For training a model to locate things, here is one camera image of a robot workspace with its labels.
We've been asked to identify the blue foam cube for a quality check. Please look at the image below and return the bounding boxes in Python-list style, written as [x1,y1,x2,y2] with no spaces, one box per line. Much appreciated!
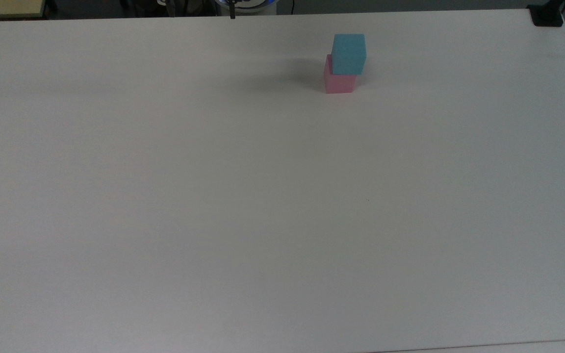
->
[332,33,367,76]

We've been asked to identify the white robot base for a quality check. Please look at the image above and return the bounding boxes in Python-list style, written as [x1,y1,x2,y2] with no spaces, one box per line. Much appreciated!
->
[214,0,279,16]

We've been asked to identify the black camera stand clamp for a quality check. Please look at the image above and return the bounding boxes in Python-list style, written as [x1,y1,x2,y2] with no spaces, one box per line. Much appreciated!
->
[527,0,565,27]

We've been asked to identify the pink foam cube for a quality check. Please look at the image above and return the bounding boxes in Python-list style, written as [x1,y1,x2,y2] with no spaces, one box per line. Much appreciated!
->
[324,54,360,94]

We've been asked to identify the light wooden board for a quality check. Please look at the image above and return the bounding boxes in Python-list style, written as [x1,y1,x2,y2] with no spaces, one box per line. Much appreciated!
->
[0,0,51,21]

